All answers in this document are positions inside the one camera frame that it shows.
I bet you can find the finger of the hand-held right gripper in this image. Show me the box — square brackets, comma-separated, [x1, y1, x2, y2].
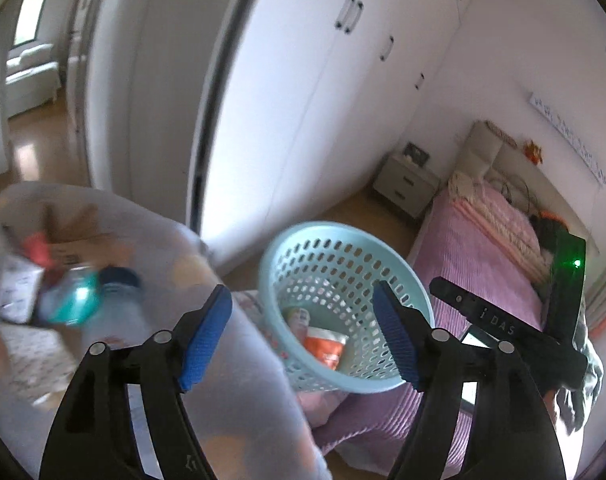
[429, 276, 546, 347]

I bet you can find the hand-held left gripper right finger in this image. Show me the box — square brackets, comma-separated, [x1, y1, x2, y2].
[372, 280, 567, 480]

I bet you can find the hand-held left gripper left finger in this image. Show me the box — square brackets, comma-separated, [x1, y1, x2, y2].
[38, 284, 233, 480]

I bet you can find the translucent white plastic bag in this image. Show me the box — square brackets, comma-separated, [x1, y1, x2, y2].
[0, 182, 334, 480]

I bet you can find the light blue perforated basket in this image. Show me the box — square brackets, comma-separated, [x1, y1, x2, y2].
[257, 221, 437, 394]

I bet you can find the bed with pink blanket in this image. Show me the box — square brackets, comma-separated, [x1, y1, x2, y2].
[310, 170, 601, 478]

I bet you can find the black cloth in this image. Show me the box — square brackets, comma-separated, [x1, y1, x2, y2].
[530, 215, 566, 256]

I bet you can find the orange snack packet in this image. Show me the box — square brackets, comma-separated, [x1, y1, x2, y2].
[303, 326, 349, 372]

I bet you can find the folded pink striped blanket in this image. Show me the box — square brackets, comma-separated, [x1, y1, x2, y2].
[450, 180, 554, 288]

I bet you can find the pink and white packet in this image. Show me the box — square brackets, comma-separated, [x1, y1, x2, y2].
[284, 307, 311, 337]

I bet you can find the clear bottle with blue cap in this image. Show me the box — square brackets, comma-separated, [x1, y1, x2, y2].
[85, 266, 154, 346]

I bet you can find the grey cloth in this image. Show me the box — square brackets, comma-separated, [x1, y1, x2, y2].
[553, 327, 605, 436]

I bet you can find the beige bed headboard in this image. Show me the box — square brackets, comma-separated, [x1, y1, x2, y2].
[458, 120, 600, 256]

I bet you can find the teal round packet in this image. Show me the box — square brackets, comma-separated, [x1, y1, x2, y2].
[38, 266, 102, 327]

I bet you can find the grey nightstand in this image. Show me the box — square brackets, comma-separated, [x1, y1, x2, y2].
[372, 152, 441, 220]

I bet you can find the brown cardboard box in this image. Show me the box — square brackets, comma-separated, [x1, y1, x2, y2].
[43, 202, 134, 268]

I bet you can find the red wrapper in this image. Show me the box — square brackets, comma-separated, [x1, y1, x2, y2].
[23, 233, 56, 267]

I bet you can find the white carton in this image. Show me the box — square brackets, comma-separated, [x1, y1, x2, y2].
[0, 255, 46, 323]

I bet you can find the white wardrobe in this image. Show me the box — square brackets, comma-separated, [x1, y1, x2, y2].
[185, 0, 479, 273]

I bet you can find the white sliding door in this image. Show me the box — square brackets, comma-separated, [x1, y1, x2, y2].
[85, 0, 264, 241]

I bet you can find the white sofa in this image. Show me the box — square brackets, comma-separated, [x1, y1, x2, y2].
[5, 42, 62, 118]

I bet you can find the window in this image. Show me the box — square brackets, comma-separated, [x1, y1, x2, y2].
[14, 0, 51, 47]

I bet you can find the white wall sticker strip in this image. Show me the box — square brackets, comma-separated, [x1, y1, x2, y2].
[529, 92, 606, 186]

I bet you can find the dark picture frame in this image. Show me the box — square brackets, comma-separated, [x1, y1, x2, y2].
[403, 143, 430, 166]

